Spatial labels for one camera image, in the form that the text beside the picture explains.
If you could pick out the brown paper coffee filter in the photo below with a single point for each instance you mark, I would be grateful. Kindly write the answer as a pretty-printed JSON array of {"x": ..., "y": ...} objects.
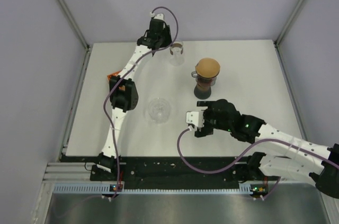
[{"x": 208, "y": 67}]

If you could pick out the grey transparent dripper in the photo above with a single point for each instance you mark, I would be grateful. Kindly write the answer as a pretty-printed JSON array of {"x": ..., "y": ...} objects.
[{"x": 204, "y": 80}]

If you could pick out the clear glass dripper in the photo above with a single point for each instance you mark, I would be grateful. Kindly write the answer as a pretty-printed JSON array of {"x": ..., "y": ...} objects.
[{"x": 159, "y": 110}]

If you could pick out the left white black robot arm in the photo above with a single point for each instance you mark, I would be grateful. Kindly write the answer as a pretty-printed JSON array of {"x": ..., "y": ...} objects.
[{"x": 123, "y": 94}]

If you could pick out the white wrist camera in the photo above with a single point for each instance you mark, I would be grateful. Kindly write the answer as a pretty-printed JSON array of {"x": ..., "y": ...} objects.
[
  {"x": 157, "y": 16},
  {"x": 195, "y": 120}
]

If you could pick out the right aluminium frame post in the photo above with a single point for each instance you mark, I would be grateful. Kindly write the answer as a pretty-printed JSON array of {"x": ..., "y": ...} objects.
[{"x": 290, "y": 22}]

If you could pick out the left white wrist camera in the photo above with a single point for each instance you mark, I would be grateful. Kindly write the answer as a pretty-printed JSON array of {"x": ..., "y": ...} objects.
[{"x": 157, "y": 16}]

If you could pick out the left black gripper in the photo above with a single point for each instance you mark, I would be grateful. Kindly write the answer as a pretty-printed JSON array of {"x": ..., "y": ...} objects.
[{"x": 168, "y": 41}]

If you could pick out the orange coffee filter box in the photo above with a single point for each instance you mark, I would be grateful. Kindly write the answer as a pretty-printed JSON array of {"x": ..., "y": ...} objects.
[{"x": 113, "y": 79}]

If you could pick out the left aluminium frame post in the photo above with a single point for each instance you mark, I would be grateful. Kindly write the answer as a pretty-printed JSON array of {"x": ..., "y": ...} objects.
[{"x": 72, "y": 23}]

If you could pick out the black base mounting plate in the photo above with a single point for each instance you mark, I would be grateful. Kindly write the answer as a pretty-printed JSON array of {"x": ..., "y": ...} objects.
[{"x": 181, "y": 181}]

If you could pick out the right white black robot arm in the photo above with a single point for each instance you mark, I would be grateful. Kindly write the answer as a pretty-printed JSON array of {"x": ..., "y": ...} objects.
[{"x": 298, "y": 159}]

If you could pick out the dark carafe with red lid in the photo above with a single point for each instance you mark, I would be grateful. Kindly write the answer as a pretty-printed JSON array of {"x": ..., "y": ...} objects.
[{"x": 202, "y": 89}]

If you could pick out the aluminium frame post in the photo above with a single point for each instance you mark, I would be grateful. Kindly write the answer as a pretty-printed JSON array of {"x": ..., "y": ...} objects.
[
  {"x": 290, "y": 22},
  {"x": 72, "y": 23}
]

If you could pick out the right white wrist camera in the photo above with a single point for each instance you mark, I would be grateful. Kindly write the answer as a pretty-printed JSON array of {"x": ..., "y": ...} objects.
[{"x": 195, "y": 120}]

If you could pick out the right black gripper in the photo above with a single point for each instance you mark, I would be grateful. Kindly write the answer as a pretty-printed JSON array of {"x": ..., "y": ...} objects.
[{"x": 205, "y": 130}]

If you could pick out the clear glass flask with coffee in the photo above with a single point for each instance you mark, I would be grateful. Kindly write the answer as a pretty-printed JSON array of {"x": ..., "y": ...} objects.
[{"x": 176, "y": 53}]

